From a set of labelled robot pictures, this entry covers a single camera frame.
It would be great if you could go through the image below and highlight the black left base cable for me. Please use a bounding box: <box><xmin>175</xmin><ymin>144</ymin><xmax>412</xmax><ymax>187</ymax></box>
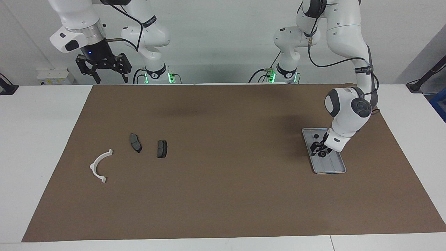
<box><xmin>248</xmin><ymin>52</ymin><xmax>282</xmax><ymax>83</ymax></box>

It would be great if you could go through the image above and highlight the curved dark brake pad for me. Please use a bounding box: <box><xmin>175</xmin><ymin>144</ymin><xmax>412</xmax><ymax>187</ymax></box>
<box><xmin>130</xmin><ymin>133</ymin><xmax>143</xmax><ymax>153</ymax></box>

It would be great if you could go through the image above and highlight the blue crate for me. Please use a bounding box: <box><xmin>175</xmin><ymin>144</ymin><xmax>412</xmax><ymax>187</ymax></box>
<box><xmin>429</xmin><ymin>92</ymin><xmax>446</xmax><ymax>122</ymax></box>

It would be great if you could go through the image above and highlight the black right base cable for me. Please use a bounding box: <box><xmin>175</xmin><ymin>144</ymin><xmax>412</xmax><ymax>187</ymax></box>
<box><xmin>132</xmin><ymin>68</ymin><xmax>147</xmax><ymax>84</ymax></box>

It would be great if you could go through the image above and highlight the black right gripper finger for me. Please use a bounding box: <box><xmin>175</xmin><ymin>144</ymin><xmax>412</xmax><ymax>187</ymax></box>
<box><xmin>115</xmin><ymin>53</ymin><xmax>132</xmax><ymax>84</ymax></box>
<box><xmin>76</xmin><ymin>55</ymin><xmax>101</xmax><ymax>84</ymax></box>

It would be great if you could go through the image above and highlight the brown table mat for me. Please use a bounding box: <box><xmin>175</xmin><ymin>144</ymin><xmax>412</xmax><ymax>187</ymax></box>
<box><xmin>22</xmin><ymin>84</ymin><xmax>446</xmax><ymax>243</ymax></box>

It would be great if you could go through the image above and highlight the white curved plastic bracket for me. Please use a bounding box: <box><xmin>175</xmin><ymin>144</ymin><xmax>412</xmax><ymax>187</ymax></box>
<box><xmin>90</xmin><ymin>149</ymin><xmax>113</xmax><ymax>183</ymax></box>

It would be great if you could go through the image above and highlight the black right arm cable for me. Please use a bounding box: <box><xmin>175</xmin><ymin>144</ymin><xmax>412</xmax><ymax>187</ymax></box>
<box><xmin>101</xmin><ymin>0</ymin><xmax>145</xmax><ymax>53</ymax></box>

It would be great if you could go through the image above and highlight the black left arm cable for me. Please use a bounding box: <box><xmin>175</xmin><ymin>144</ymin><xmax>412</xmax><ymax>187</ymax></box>
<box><xmin>296</xmin><ymin>0</ymin><xmax>380</xmax><ymax>116</ymax></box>

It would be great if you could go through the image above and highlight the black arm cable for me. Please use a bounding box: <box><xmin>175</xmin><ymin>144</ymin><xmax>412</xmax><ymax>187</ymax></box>
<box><xmin>101</xmin><ymin>0</ymin><xmax>145</xmax><ymax>53</ymax></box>
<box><xmin>296</xmin><ymin>0</ymin><xmax>380</xmax><ymax>116</ymax></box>

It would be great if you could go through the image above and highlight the white power strip box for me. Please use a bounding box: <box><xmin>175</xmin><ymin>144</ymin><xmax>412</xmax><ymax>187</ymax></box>
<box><xmin>37</xmin><ymin>69</ymin><xmax>75</xmax><ymax>85</ymax></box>

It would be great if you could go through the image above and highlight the silver metal tray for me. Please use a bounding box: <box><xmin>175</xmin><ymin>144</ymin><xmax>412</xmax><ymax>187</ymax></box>
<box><xmin>302</xmin><ymin>128</ymin><xmax>347</xmax><ymax>174</ymax></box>

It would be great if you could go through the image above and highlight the black base cable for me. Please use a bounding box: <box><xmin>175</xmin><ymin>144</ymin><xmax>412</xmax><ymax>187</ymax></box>
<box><xmin>132</xmin><ymin>68</ymin><xmax>147</xmax><ymax>84</ymax></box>
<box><xmin>248</xmin><ymin>52</ymin><xmax>282</xmax><ymax>83</ymax></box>

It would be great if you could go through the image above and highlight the black clamp mount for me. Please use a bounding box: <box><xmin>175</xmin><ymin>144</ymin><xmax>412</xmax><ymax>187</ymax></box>
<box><xmin>0</xmin><ymin>73</ymin><xmax>19</xmax><ymax>95</ymax></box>

